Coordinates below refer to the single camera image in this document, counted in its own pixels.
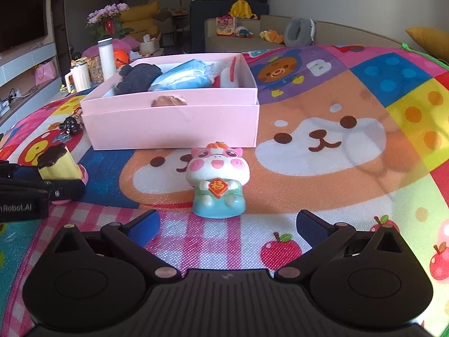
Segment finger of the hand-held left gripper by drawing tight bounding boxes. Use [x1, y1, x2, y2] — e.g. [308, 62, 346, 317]
[0, 160, 40, 180]
[0, 178, 85, 203]

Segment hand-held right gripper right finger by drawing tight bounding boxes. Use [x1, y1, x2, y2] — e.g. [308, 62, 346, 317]
[274, 210, 404, 282]

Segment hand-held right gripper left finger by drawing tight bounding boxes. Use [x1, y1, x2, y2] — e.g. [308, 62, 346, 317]
[52, 210, 178, 283]

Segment yellow pudding toy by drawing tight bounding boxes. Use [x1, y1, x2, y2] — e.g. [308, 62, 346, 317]
[37, 145, 89, 205]

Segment pink cow figurine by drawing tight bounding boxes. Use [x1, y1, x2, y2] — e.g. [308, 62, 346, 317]
[185, 143, 250, 218]

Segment pink cardboard box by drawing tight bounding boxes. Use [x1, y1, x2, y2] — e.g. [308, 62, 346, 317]
[80, 53, 260, 151]

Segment blue tissue packet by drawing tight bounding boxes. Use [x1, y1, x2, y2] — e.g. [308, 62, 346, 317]
[148, 60, 216, 91]

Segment colourful cartoon play mat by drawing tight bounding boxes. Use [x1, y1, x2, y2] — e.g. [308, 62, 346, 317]
[0, 42, 449, 337]

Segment pink gift bag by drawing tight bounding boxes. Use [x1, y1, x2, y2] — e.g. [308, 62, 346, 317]
[34, 60, 57, 86]

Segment snack jar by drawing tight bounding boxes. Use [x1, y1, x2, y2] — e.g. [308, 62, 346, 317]
[87, 56, 104, 84]

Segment dark cloth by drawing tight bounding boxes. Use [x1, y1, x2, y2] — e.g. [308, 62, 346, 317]
[116, 64, 162, 95]

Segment white thermos bottle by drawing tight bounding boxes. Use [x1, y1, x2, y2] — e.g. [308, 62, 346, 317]
[97, 36, 117, 81]

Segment orange pumpkin toy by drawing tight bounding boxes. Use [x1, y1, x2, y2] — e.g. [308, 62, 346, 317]
[113, 49, 131, 67]

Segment black television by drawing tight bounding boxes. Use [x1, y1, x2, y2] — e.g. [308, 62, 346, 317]
[0, 0, 48, 53]

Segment pink cushion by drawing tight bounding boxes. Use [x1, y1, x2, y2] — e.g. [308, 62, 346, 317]
[116, 37, 141, 51]

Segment beige tissue box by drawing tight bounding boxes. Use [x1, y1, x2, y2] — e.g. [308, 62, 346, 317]
[139, 34, 159, 55]

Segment purple potted flowers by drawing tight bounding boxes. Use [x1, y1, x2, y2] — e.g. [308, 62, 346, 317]
[86, 3, 134, 37]

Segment yellow armchair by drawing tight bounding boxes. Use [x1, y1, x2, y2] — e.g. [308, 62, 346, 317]
[117, 2, 162, 41]

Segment orange plush toy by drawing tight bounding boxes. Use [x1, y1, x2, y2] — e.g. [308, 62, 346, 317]
[260, 30, 284, 44]

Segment grey neck pillow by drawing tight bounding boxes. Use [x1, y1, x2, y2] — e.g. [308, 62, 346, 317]
[284, 17, 316, 47]

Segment beige sofa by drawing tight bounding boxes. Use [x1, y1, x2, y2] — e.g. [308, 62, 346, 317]
[204, 16, 449, 67]

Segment dark blue cabinet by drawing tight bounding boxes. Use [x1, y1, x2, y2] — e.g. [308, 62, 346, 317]
[190, 0, 270, 53]

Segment colourful toy box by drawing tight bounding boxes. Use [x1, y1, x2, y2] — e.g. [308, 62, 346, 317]
[216, 16, 236, 37]

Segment yellow cushion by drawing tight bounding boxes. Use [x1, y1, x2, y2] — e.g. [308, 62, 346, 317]
[406, 27, 449, 60]

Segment yellow backpack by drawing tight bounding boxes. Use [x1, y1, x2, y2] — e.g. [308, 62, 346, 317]
[229, 0, 259, 20]

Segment dark keychain charm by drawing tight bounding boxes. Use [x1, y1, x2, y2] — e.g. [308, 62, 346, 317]
[58, 109, 85, 143]

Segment wall shelf unit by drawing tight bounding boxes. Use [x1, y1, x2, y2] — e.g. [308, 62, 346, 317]
[0, 42, 58, 130]

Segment cream mug with handle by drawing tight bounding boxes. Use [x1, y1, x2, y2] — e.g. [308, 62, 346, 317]
[64, 61, 91, 92]

